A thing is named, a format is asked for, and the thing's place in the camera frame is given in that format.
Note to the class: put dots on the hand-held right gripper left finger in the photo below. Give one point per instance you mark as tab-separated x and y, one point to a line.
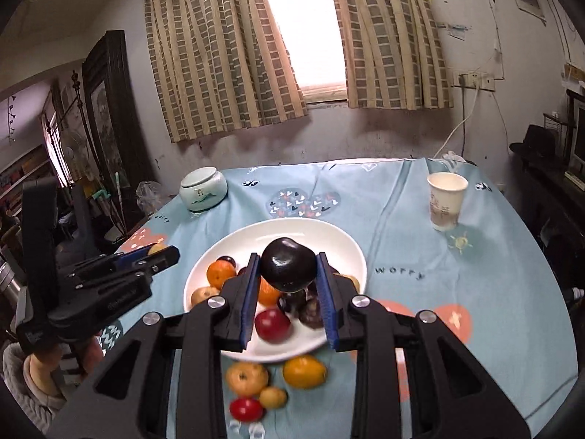
249	302

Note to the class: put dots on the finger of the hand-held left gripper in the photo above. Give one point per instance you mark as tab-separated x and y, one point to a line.
155	260
132	256

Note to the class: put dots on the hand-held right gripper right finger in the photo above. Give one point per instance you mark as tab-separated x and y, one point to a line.
327	302

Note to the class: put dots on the small yellow fruit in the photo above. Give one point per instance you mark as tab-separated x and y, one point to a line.
273	397
158	248
204	295

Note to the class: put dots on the dark red apple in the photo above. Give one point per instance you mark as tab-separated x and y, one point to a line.
313	313
273	324

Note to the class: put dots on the orange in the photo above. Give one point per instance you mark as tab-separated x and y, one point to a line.
220	274
268	293

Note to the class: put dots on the yellow pear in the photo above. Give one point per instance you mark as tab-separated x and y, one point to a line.
351	281

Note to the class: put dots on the large dark purple plum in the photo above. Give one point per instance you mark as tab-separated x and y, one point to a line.
288	263

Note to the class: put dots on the white plate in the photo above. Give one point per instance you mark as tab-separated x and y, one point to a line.
338	242

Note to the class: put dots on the person's left forearm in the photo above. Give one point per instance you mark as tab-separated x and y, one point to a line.
32	375

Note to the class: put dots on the person's left hand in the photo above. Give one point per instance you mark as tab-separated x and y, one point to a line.
89	352

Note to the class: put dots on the steel thermos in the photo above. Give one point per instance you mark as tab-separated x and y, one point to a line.
9	281

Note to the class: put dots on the clear plastic bag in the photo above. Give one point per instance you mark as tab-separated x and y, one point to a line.
151	194

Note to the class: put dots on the yellow orange lemon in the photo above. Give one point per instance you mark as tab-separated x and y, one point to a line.
305	372

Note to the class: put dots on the yellow apple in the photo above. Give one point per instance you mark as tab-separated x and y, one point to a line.
247	378

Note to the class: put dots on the pale green ceramic jar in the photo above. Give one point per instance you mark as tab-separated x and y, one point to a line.
203	188

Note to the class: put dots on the electric fan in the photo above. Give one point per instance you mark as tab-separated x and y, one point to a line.
75	151

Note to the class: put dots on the clear small cube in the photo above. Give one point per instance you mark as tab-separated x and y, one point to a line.
257	431
235	428

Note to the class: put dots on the dark framed picture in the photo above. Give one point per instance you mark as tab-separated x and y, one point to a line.
107	109

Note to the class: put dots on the white paper cup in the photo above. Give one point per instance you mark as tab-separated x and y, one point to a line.
445	201

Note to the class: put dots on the white crumpled tissue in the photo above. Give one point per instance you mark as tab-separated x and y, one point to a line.
450	156

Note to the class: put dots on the checked beige curtain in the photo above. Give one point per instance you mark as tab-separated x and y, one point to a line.
388	32
215	45

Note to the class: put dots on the black hat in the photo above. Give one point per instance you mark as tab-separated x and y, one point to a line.
534	144

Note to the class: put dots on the white power strip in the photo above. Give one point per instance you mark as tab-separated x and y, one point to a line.
473	80

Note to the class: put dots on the window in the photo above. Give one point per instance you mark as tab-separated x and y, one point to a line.
301	23

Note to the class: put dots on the computer monitor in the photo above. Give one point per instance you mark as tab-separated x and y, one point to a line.
577	137

